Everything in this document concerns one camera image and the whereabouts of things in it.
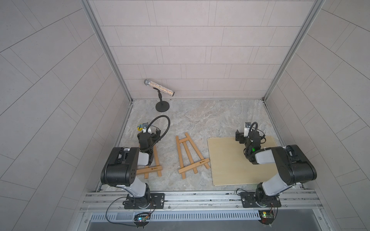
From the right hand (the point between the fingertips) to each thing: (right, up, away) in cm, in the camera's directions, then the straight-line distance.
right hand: (244, 128), depth 95 cm
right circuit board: (+1, -39, -27) cm, 47 cm away
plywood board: (-12, -21, -12) cm, 27 cm away
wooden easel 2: (-34, -19, -15) cm, 42 cm away
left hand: (-61, +1, -1) cm, 61 cm away
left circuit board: (-58, -37, -31) cm, 75 cm away
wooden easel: (-60, -21, -17) cm, 66 cm away
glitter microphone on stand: (-58, +15, +16) cm, 62 cm away
